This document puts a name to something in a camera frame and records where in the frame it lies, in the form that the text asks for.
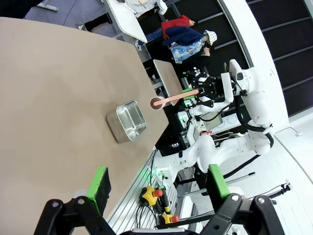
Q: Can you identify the red handled lint roller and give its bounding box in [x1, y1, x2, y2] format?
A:
[149, 88, 201, 110]

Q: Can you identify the small gray monitor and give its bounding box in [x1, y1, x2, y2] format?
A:
[202, 115, 224, 132]

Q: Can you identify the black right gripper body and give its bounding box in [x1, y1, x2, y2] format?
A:
[206, 76, 224, 103]

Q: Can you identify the person in red top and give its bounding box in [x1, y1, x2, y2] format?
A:
[135, 15, 198, 47]

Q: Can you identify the aluminium frame rail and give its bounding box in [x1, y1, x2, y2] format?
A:
[107, 149, 177, 228]

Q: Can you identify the rectangular metal tin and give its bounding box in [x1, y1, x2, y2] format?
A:
[106, 99, 147, 143]

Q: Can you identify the yellow emergency stop button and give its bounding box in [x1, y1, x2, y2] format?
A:
[161, 214, 179, 225]
[139, 185, 163, 206]

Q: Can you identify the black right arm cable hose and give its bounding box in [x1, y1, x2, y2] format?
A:
[219, 95, 275, 179]

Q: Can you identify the person with white bucket hat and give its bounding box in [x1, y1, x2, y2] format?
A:
[161, 26, 218, 65]

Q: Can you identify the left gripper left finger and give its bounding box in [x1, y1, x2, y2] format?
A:
[33, 165, 117, 235]

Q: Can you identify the brown background table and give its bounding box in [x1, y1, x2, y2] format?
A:
[153, 58, 183, 106]

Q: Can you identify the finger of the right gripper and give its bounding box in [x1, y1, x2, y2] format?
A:
[183, 94, 215, 108]
[182, 77, 211, 95]

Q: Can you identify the white side table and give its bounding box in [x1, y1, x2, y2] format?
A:
[105, 0, 149, 44]

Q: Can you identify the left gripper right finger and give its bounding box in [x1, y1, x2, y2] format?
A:
[200, 164, 286, 235]

